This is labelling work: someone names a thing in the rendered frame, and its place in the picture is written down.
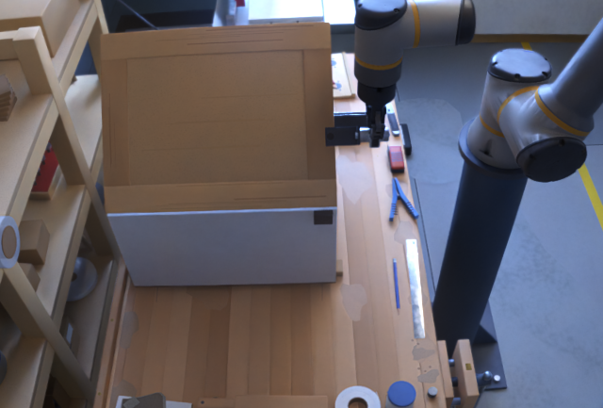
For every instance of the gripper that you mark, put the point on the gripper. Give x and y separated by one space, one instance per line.
377 92

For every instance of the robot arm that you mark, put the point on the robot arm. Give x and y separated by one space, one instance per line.
527 106

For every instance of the black tray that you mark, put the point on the black tray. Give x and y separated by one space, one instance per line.
349 119

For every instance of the black hinge plate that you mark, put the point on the black hinge plate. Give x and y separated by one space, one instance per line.
341 136

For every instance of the white cabinet panel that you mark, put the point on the white cabinet panel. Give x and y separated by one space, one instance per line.
226 248

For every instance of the white and black utility knife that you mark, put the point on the white and black utility knife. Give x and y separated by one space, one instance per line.
394 121

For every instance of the black bar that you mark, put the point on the black bar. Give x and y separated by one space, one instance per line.
406 139

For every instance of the red and black block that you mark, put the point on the red and black block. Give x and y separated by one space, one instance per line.
396 158

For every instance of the wooden board with paper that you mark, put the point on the wooden board with paper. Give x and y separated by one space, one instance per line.
346 73

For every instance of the blue pliers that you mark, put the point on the blue pliers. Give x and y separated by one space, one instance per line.
396 200

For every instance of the dark square pad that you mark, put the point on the dark square pad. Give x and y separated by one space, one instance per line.
323 217

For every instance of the wooden cabinet body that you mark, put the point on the wooden cabinet body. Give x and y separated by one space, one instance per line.
212 116

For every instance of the blue pencil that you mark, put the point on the blue pencil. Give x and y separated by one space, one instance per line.
396 285

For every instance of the steel ruler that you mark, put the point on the steel ruler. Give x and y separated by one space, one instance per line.
415 290

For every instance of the wooden bench vise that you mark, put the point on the wooden bench vise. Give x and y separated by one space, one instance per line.
464 370

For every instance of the blue lidded jar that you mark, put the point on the blue lidded jar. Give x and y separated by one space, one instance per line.
401 394

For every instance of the small grey disc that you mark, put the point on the small grey disc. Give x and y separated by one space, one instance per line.
433 392

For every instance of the wooden shelf unit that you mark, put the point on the wooden shelf unit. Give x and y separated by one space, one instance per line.
47 97

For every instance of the red box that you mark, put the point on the red box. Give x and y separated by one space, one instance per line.
47 172

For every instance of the grey metal disc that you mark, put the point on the grey metal disc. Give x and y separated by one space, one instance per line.
82 278

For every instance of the large cardboard box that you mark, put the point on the large cardboard box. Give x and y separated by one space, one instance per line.
42 3

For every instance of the grey and brown block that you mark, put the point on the grey and brown block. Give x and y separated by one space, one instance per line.
141 401

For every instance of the white and brown tape roll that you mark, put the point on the white and brown tape roll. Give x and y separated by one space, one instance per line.
9 243

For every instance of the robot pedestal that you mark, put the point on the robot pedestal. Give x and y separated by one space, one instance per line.
471 257

